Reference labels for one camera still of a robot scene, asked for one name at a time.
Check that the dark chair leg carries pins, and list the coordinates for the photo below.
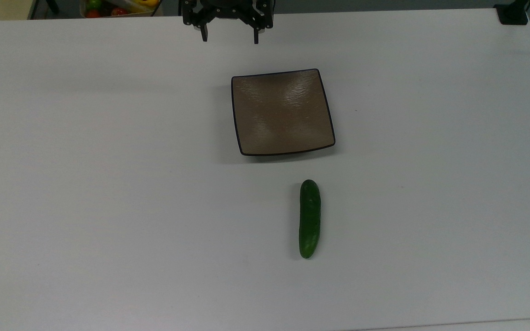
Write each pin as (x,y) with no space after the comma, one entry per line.
(46,5)

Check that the square brown ceramic plate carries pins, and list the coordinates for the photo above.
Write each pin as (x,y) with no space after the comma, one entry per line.
(282,112)

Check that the black camera stand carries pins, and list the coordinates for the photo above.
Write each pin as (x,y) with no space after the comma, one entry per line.
(512,14)

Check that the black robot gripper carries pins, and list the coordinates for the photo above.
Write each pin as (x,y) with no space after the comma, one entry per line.
(228,10)

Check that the green cucumber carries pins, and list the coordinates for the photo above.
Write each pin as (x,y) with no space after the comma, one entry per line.
(310,220)

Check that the box of toy fruits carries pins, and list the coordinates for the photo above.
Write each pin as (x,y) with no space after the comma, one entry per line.
(118,8)

